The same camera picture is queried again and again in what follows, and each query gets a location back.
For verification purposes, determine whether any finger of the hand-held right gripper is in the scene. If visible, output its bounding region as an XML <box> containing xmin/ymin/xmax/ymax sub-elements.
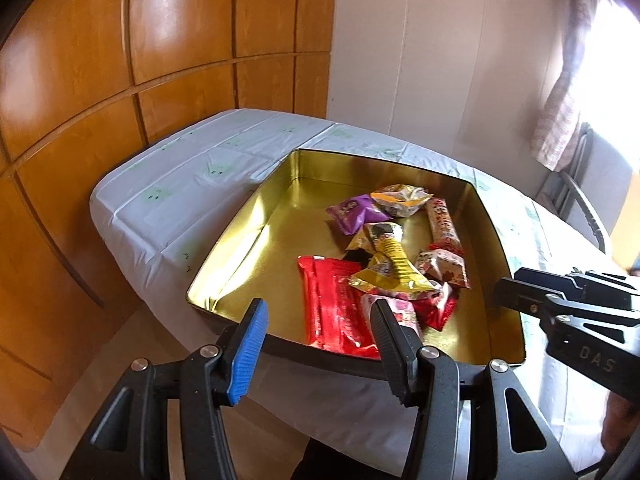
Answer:
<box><xmin>492</xmin><ymin>276</ymin><xmax>561</xmax><ymax>322</ymax></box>
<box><xmin>513</xmin><ymin>266</ymin><xmax>640</xmax><ymax>312</ymax></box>

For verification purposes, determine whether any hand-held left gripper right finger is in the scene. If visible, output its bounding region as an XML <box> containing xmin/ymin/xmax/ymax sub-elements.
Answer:
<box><xmin>369</xmin><ymin>298</ymin><xmax>578</xmax><ymax>480</ymax></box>

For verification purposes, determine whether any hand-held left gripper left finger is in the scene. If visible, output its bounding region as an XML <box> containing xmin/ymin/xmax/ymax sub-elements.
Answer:
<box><xmin>59</xmin><ymin>298</ymin><xmax>270</xmax><ymax>480</ymax></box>

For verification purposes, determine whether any pink and white snack packet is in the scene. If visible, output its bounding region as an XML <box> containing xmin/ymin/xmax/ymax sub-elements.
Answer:
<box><xmin>360</xmin><ymin>293</ymin><xmax>424</xmax><ymax>342</ymax></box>

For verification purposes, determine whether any red foil snack packet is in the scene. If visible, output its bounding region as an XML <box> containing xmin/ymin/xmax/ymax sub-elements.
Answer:
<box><xmin>414</xmin><ymin>284</ymin><xmax>459</xmax><ymax>331</ymax></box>

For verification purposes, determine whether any large red snack packet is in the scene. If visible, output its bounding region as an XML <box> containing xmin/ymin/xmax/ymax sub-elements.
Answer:
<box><xmin>297</xmin><ymin>254</ymin><xmax>382</xmax><ymax>361</ymax></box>

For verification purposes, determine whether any yellow striped snack packet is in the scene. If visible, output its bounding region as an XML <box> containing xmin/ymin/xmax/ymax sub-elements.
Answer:
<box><xmin>349</xmin><ymin>239</ymin><xmax>435</xmax><ymax>295</ymax></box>

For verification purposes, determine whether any gold tin box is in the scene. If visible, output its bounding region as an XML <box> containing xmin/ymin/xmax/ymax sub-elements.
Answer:
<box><xmin>185</xmin><ymin>148</ymin><xmax>527</xmax><ymax>377</ymax></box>

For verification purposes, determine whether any brown and yellow snack packet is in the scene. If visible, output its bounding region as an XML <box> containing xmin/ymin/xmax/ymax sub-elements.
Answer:
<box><xmin>345</xmin><ymin>222</ymin><xmax>405</xmax><ymax>262</ymax></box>

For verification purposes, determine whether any purple snack packet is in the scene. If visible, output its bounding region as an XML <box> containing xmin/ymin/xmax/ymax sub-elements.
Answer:
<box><xmin>325</xmin><ymin>193</ymin><xmax>392</xmax><ymax>236</ymax></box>

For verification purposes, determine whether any yellow and orange snack packet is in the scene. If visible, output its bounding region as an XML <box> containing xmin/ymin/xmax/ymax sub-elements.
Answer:
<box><xmin>370</xmin><ymin>183</ymin><xmax>432</xmax><ymax>219</ymax></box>

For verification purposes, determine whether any person's right hand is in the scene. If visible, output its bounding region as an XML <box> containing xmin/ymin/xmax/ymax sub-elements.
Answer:
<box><xmin>601</xmin><ymin>391</ymin><xmax>637</xmax><ymax>462</ymax></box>

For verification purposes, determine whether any beige and red snack packet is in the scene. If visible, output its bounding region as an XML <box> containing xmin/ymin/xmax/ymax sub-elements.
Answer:
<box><xmin>414</xmin><ymin>248</ymin><xmax>472</xmax><ymax>290</ymax></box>

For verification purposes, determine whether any long orange snack bar packet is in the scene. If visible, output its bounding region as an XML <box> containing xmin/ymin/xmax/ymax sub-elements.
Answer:
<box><xmin>425</xmin><ymin>198</ymin><xmax>464</xmax><ymax>256</ymax></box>

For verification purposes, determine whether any grey metal chair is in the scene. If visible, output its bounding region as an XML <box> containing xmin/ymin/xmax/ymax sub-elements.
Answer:
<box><xmin>534</xmin><ymin>124</ymin><xmax>637</xmax><ymax>262</ymax></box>

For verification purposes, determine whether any patterned curtain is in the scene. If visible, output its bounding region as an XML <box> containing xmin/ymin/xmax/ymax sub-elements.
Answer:
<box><xmin>529</xmin><ymin>0</ymin><xmax>602</xmax><ymax>174</ymax></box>

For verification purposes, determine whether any white printed tablecloth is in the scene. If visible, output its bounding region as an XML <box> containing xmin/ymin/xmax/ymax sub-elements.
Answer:
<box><xmin>89</xmin><ymin>108</ymin><xmax>632</xmax><ymax>472</ymax></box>

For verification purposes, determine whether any wooden wardrobe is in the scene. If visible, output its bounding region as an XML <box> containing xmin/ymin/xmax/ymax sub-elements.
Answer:
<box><xmin>0</xmin><ymin>0</ymin><xmax>339</xmax><ymax>456</ymax></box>

